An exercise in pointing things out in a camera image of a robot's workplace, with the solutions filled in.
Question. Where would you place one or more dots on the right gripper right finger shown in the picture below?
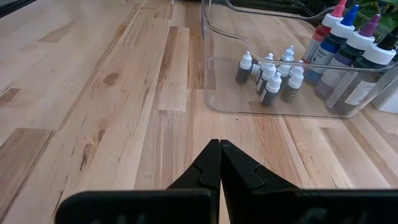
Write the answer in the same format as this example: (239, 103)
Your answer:
(239, 174)

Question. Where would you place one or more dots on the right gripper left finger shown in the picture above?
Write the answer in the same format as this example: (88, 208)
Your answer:
(208, 168)

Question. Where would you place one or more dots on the small dark blue dropper bottle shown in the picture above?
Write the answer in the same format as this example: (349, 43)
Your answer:
(273, 85)

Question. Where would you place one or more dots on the large red food coloring bottle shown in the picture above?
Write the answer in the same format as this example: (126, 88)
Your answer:
(323, 31)

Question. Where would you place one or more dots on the large blue food coloring bottle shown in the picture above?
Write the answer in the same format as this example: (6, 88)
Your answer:
(340, 31)

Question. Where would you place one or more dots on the large purple food coloring bottle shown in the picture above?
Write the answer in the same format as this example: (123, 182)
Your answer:
(357, 42)

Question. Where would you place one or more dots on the large black food coloring bottle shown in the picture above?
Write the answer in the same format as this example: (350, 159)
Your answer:
(377, 54)

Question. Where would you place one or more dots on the black aluminium table frame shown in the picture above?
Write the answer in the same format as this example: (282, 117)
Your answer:
(12, 6)

